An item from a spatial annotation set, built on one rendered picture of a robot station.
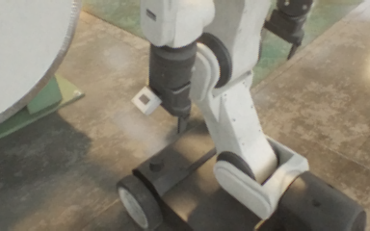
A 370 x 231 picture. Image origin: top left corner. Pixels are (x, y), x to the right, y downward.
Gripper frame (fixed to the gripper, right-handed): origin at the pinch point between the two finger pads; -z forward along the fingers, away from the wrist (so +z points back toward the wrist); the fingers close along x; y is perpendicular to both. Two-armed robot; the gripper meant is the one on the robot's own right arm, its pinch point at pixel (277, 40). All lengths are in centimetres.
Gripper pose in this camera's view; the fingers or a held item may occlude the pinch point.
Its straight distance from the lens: 100.4
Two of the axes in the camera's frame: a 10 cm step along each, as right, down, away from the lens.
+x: -6.8, -6.0, 4.1
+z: 1.2, -6.5, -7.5
